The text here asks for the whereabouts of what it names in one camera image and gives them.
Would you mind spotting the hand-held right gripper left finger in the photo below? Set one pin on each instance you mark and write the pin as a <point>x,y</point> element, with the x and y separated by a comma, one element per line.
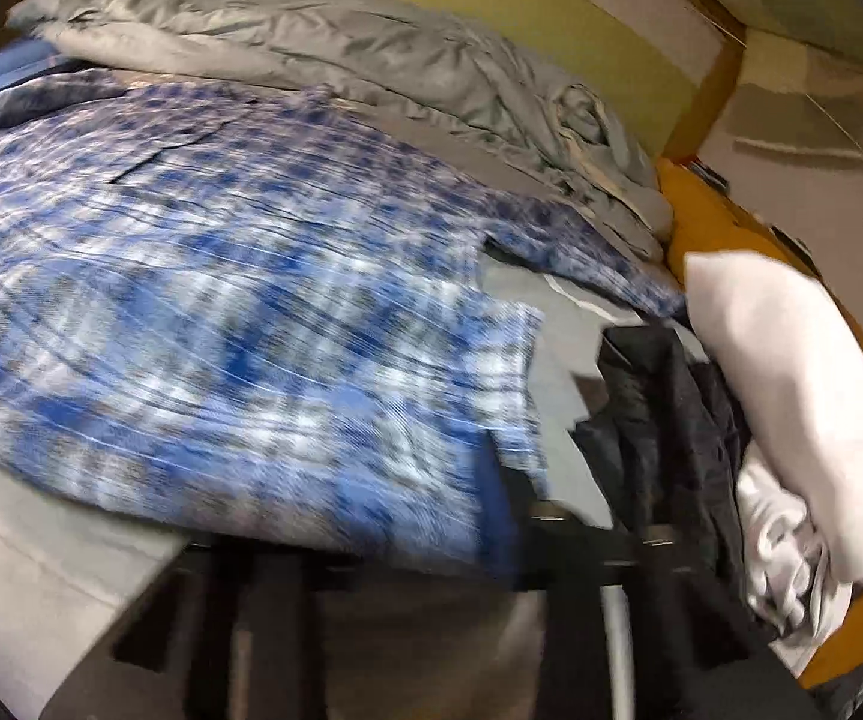
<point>266,615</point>

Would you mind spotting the green headboard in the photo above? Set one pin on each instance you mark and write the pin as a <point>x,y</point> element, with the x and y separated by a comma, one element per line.
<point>551,15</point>

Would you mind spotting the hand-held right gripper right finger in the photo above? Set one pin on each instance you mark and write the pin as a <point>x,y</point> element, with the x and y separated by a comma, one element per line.
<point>525,540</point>

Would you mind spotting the white garment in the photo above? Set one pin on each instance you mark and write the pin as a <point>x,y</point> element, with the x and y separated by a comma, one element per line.
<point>791,360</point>

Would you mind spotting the yellow bolster pillow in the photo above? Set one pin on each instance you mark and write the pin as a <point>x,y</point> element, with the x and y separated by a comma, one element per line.
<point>701,202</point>

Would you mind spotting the grey printed bed sheet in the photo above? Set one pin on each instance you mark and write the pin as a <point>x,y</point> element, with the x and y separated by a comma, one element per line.
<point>26,577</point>

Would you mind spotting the wooden bed post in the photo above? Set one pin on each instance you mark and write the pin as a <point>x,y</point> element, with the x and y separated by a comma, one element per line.
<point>690,22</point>

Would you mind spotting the blue plaid shirt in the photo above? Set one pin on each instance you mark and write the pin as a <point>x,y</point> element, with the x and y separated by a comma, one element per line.
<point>214,315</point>

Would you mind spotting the dark clothes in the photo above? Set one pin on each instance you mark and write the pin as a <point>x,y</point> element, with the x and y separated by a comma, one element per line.
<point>664,405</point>

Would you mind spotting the grey duvet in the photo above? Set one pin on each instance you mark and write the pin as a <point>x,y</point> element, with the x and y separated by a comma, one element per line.
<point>326,37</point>

